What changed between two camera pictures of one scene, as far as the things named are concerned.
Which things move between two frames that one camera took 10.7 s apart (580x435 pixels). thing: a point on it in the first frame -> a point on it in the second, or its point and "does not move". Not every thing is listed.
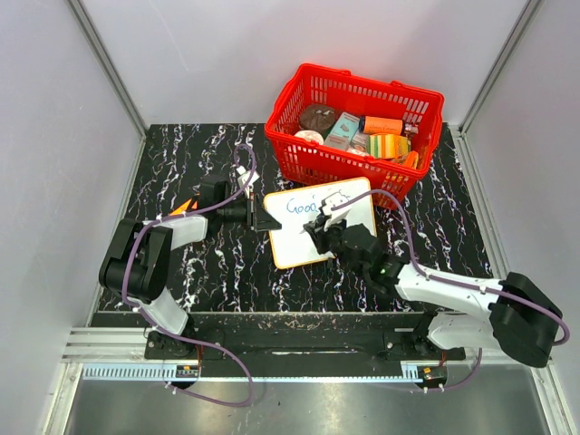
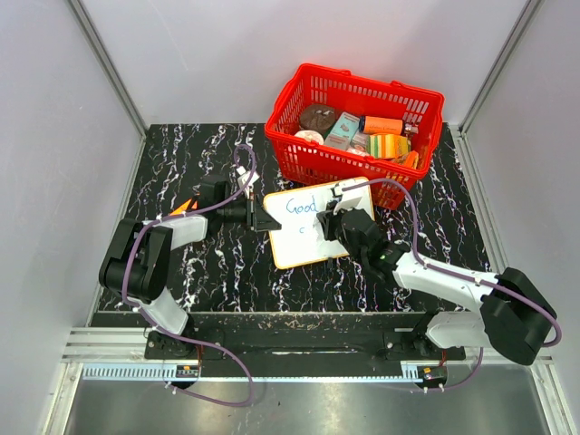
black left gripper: x=257 y=218 does not move
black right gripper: x=320 y=236 -> x=328 y=219
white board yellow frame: x=291 y=245 does not move
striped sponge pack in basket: x=388 y=146 does not move
